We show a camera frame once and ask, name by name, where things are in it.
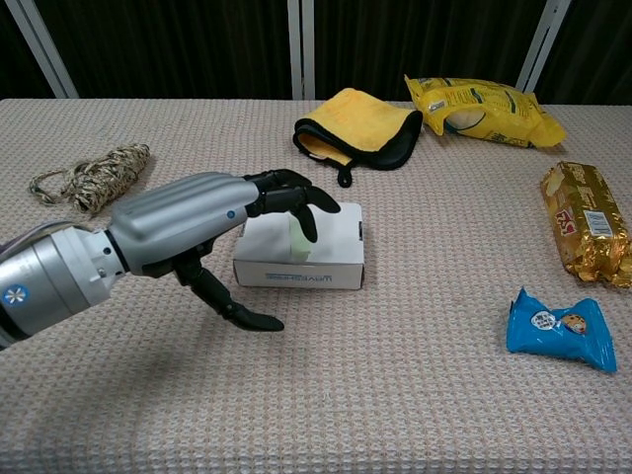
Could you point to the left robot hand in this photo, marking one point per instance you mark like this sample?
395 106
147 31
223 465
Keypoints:
182 217

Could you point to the white cardboard box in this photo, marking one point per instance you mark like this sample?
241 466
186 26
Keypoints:
336 247

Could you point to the twine bundle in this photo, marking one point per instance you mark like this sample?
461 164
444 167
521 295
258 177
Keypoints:
103 178

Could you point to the black pleated curtain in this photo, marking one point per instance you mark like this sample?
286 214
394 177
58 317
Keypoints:
419 39
597 49
15 64
173 49

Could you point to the yellow microfiber cloth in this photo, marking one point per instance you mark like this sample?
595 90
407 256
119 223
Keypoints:
355 118

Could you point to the beige waffle tablecloth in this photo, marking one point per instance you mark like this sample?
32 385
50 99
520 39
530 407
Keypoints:
395 395

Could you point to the yellow snack bag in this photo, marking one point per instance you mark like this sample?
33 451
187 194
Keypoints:
494 108

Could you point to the blue cookie packet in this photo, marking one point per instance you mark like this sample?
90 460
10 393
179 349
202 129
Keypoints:
558 336

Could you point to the gold biscuit packet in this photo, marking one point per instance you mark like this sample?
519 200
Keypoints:
582 222

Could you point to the white frame post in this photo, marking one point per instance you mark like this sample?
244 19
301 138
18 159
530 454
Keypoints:
44 49
301 49
543 49

